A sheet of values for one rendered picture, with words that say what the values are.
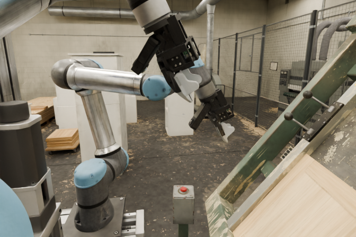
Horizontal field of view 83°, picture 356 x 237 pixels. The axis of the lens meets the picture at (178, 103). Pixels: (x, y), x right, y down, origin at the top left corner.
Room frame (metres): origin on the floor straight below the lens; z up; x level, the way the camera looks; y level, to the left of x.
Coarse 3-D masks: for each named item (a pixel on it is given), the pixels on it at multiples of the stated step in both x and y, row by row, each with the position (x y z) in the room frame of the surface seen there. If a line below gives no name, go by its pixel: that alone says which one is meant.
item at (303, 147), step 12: (348, 96) 0.80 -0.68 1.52; (348, 108) 0.78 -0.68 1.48; (336, 120) 0.78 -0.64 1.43; (324, 132) 0.78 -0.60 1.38; (300, 144) 0.82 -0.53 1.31; (312, 144) 0.79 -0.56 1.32; (288, 156) 0.83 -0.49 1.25; (300, 156) 0.79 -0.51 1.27; (276, 168) 0.83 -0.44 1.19; (288, 168) 0.79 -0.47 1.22; (264, 180) 0.83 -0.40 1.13; (276, 180) 0.79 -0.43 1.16; (264, 192) 0.79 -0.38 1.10; (252, 204) 0.79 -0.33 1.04; (240, 216) 0.79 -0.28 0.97; (228, 228) 0.80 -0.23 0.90
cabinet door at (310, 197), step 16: (304, 160) 0.77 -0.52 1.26; (288, 176) 0.77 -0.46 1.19; (304, 176) 0.71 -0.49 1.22; (320, 176) 0.66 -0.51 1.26; (336, 176) 0.62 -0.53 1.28; (272, 192) 0.78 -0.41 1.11; (288, 192) 0.72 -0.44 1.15; (304, 192) 0.66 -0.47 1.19; (320, 192) 0.62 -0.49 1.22; (336, 192) 0.58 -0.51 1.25; (352, 192) 0.54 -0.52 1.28; (256, 208) 0.78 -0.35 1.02; (272, 208) 0.72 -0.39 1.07; (288, 208) 0.67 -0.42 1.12; (304, 208) 0.62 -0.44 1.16; (320, 208) 0.58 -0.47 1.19; (336, 208) 0.54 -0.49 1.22; (352, 208) 0.51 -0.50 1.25; (240, 224) 0.79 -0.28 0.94; (256, 224) 0.72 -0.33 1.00; (272, 224) 0.67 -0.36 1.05; (288, 224) 0.62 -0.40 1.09; (304, 224) 0.58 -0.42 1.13; (320, 224) 0.54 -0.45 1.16; (336, 224) 0.51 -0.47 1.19; (352, 224) 0.48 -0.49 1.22
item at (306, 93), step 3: (306, 90) 0.86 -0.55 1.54; (309, 90) 0.86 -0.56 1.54; (303, 93) 0.87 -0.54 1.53; (306, 93) 0.85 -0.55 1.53; (309, 93) 0.85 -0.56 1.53; (312, 93) 0.85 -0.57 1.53; (303, 96) 0.86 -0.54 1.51; (306, 96) 0.85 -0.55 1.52; (309, 96) 0.84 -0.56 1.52; (312, 96) 0.85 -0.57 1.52; (315, 99) 0.84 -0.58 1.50; (318, 102) 0.83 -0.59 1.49; (321, 102) 0.83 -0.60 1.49; (324, 105) 0.82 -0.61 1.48; (330, 108) 0.81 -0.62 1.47; (333, 108) 0.80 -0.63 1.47; (327, 111) 0.82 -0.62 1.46; (330, 111) 0.80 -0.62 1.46
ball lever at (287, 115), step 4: (288, 112) 0.86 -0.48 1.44; (284, 116) 0.86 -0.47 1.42; (288, 116) 0.85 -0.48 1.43; (292, 116) 0.85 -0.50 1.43; (288, 120) 0.85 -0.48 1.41; (292, 120) 0.85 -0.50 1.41; (300, 124) 0.83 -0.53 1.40; (304, 128) 0.82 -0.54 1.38; (308, 132) 0.81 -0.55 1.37; (312, 132) 0.80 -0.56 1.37
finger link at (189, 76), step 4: (176, 72) 0.52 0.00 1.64; (184, 72) 0.52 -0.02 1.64; (188, 72) 0.52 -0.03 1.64; (188, 76) 0.52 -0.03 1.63; (192, 76) 0.52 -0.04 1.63; (196, 76) 0.52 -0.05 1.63; (200, 76) 0.51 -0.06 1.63; (192, 80) 0.52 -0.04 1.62; (196, 80) 0.52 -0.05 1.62; (200, 80) 0.52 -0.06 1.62; (192, 100) 0.53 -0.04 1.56
